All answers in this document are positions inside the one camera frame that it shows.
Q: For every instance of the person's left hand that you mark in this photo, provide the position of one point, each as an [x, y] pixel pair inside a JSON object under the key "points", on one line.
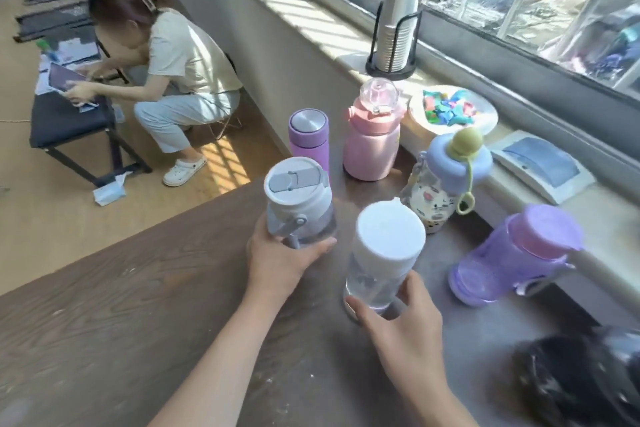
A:
{"points": [[275, 266]]}

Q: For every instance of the person's right hand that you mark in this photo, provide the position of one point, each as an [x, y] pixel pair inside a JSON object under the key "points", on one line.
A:
{"points": [[410, 341]]}

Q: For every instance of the clear bottle white lid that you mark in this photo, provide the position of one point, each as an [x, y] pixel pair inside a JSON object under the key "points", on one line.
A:
{"points": [[387, 241]]}

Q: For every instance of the purple thermos flask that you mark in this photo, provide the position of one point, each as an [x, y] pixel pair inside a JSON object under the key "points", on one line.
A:
{"points": [[307, 141]]}

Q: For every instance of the purple translucent bottle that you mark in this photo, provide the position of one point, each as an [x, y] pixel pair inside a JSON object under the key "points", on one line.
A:
{"points": [[510, 256]]}

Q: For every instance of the pale pink jug bottle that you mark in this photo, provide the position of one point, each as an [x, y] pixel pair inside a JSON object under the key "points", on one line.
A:
{"points": [[370, 151]]}

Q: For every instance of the black large bottle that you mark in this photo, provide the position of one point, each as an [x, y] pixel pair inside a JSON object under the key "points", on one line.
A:
{"points": [[575, 381]]}

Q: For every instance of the blue lid cartoon bottle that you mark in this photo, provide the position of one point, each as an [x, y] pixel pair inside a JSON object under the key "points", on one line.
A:
{"points": [[450, 166]]}

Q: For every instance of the person's left forearm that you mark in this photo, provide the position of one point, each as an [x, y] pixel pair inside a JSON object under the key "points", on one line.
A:
{"points": [[220, 371]]}

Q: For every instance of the person's right forearm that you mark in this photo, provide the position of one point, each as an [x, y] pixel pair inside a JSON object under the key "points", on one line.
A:
{"points": [[435, 409]]}

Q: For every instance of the stack of paper cups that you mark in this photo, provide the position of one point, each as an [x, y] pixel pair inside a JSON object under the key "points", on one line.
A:
{"points": [[400, 6]]}

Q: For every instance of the white clog shoe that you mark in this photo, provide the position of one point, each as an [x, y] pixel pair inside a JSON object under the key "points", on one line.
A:
{"points": [[184, 171]]}

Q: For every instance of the metal folding stool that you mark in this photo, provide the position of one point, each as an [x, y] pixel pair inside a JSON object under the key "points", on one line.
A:
{"points": [[225, 126]]}

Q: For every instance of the dark wooden table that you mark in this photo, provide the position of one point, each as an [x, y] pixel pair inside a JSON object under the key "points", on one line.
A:
{"points": [[125, 316]]}

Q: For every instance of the white device with blue panel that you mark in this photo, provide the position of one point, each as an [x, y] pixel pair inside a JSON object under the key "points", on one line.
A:
{"points": [[540, 166]]}

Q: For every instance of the small clear bottle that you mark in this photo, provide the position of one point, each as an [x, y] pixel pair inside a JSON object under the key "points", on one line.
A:
{"points": [[118, 114]]}

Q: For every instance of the pile of colourful candies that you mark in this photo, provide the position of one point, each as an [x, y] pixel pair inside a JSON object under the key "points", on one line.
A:
{"points": [[447, 109]]}

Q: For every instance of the white plate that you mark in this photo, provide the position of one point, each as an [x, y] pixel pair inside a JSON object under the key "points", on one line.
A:
{"points": [[485, 114]]}

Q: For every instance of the black padded bench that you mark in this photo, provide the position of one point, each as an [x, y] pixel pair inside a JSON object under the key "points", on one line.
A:
{"points": [[65, 121]]}

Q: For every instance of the tablet computer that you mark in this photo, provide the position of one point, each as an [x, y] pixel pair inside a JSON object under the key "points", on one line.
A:
{"points": [[65, 79]]}

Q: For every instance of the white papers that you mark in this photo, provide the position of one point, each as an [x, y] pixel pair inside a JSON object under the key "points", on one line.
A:
{"points": [[77, 49]]}

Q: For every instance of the small green bottle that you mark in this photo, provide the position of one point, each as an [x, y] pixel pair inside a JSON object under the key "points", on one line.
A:
{"points": [[44, 44]]}

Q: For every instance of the grey window frame with bars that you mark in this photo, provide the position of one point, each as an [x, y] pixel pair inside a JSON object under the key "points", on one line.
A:
{"points": [[475, 66]]}

